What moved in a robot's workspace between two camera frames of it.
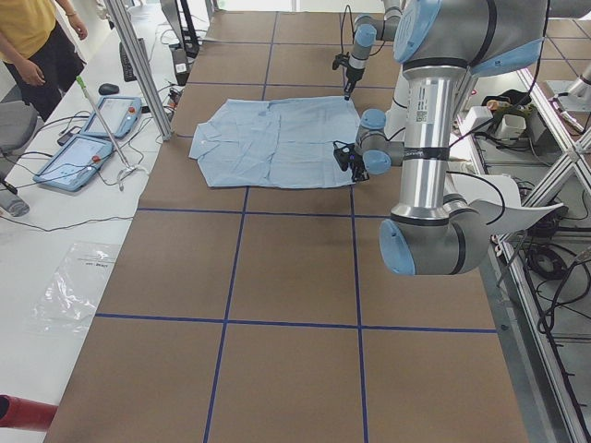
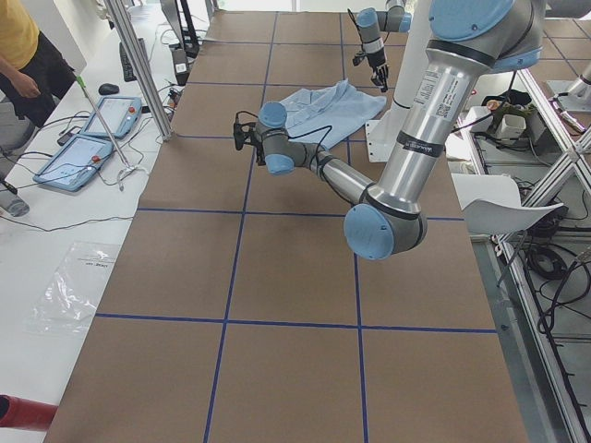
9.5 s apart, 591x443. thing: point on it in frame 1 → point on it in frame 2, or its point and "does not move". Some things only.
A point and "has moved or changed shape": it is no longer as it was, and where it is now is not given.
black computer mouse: [108, 89] does not move
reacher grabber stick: [129, 167] does not move
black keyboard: [127, 69] does not move
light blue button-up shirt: [274, 142] has moved or changed shape
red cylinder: [20, 413] does not move
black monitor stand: [183, 58] does not move
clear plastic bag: [68, 301] does not move
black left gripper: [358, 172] → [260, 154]
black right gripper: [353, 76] → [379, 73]
